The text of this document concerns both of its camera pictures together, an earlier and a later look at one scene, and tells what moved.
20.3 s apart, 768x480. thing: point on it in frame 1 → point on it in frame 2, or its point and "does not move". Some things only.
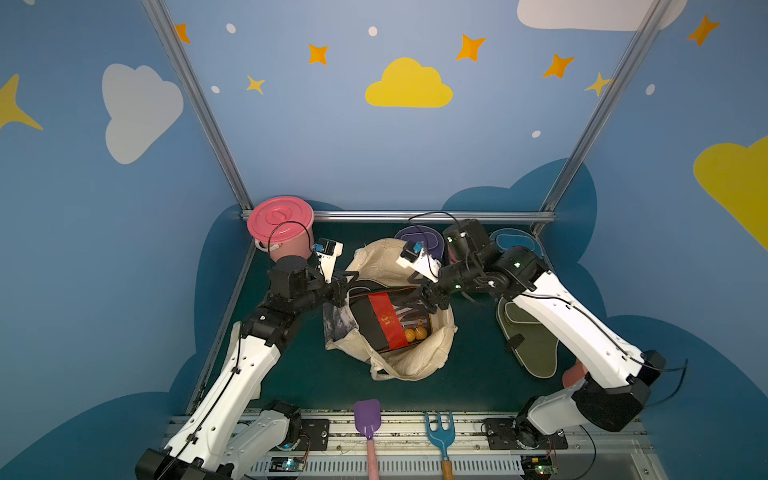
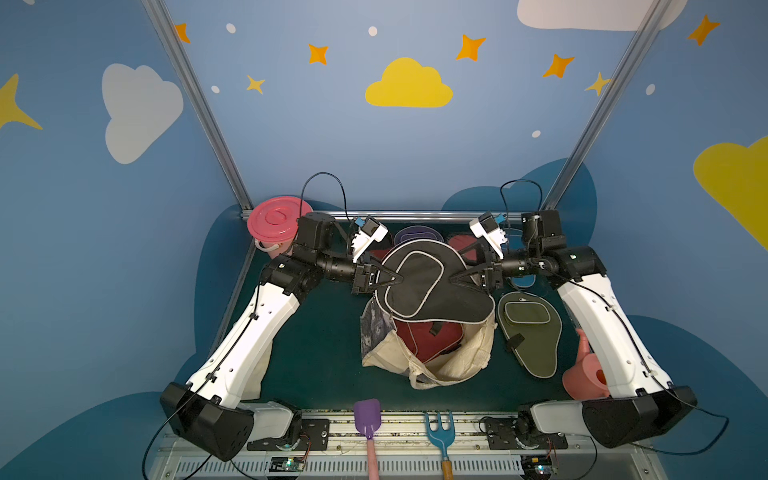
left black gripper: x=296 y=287 → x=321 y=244
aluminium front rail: x=403 y=455 does not move
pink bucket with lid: x=282 y=225 does not move
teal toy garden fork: x=443 y=438 does not move
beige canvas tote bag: x=374 y=267 → x=384 y=345
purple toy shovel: x=367 y=420 does not move
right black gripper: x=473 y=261 → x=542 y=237
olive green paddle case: x=534 y=344 does not move
